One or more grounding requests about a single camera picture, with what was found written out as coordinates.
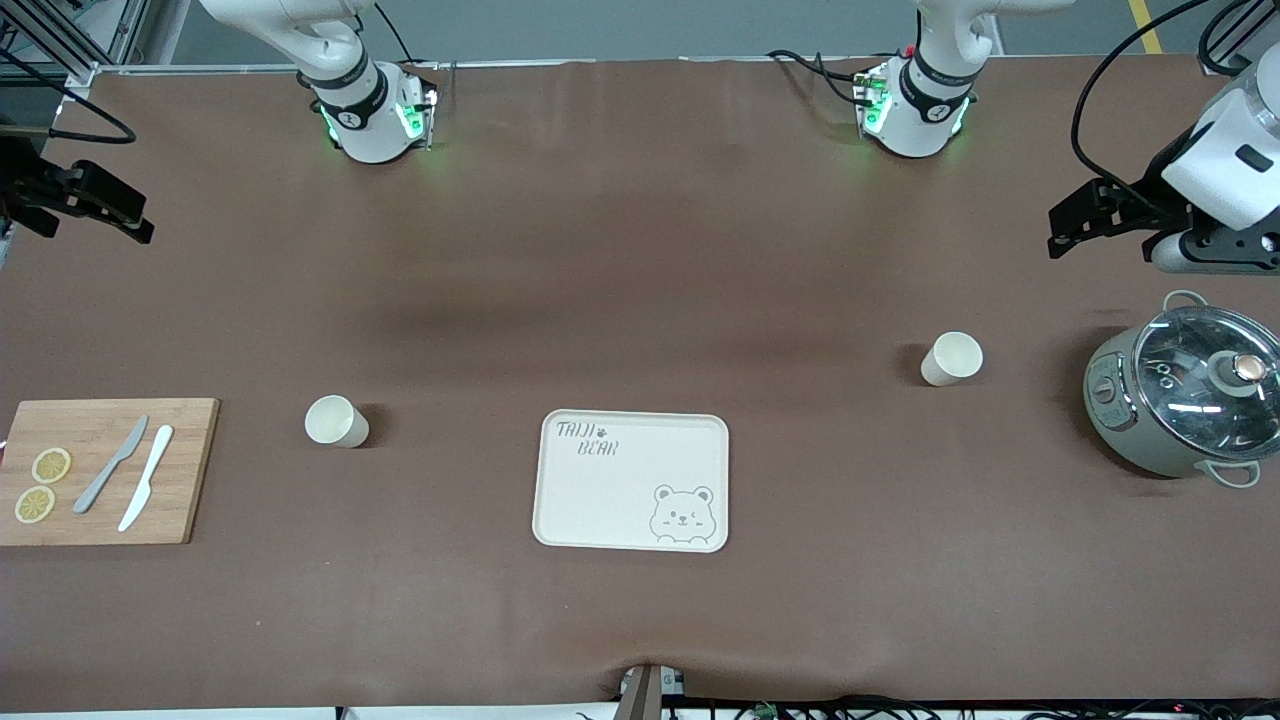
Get white plastic cup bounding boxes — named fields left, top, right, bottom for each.
left=919, top=331, right=985, bottom=388
left=304, top=395, right=371, bottom=449

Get cream bear print tray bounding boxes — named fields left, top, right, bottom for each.
left=531, top=409, right=731, bottom=554

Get glass pot lid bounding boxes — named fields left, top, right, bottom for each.
left=1133, top=305, right=1280, bottom=463

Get grey-green electric cooking pot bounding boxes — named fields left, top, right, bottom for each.
left=1083, top=289, right=1280, bottom=490

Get grey plastic knife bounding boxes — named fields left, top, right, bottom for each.
left=72, top=415, right=150, bottom=516

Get white plastic knife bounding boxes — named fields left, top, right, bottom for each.
left=117, top=425, right=175, bottom=533

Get bamboo cutting board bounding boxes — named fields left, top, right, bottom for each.
left=0, top=398, right=221, bottom=547

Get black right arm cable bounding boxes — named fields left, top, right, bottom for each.
left=0, top=48, right=137, bottom=147

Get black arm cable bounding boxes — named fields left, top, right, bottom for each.
left=1070, top=0, right=1251, bottom=213
left=0, top=48, right=137, bottom=147

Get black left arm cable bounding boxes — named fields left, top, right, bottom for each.
left=1070, top=0, right=1251, bottom=213

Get aluminium frame profile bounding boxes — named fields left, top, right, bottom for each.
left=0, top=0, right=153, bottom=83

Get black base cables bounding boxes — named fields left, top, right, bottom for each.
left=766, top=47, right=873, bottom=107

